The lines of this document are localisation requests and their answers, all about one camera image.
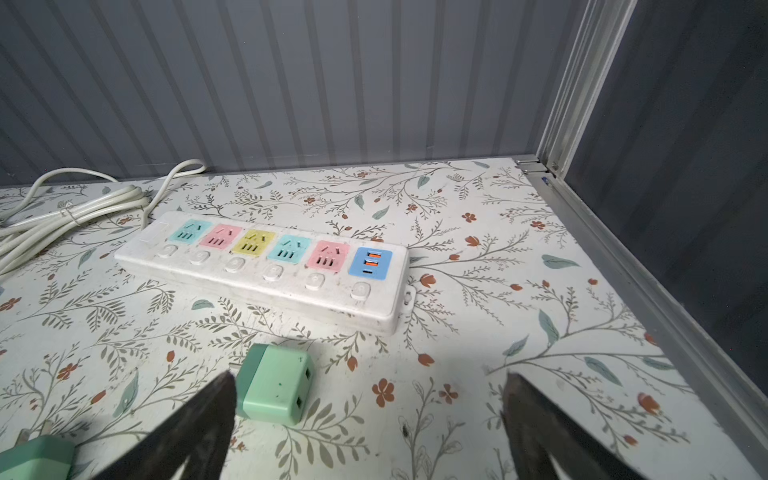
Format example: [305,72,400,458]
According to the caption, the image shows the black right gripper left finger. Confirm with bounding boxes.
[96,371,237,479]

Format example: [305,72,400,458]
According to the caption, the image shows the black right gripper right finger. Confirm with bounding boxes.
[502,373,643,479]

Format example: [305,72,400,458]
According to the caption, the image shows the white bundled power cables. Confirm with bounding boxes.
[0,158,207,277]

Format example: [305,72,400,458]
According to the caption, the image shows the white multicolour power strip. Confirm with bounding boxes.
[115,211,416,336]

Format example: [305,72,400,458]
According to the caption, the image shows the aluminium frame post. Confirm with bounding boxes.
[536,1,767,475]

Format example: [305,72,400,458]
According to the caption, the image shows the green USB charger plug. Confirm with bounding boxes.
[235,343,314,426]

